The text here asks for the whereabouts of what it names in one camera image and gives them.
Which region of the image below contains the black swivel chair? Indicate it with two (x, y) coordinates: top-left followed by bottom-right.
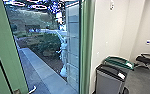
(134, 46), (150, 80)

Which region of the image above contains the green framed glass door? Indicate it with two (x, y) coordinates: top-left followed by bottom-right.
(0, 0), (96, 94)

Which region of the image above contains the white wall outlet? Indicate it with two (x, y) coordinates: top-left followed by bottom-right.
(145, 39), (150, 46)

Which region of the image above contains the white garden statue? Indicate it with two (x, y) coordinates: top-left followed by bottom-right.
(54, 30), (70, 80)

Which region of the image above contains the white wall switch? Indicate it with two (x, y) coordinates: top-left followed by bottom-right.
(109, 0), (115, 10)

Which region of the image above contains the metal door handle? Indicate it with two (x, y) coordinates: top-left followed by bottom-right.
(26, 85), (38, 94)

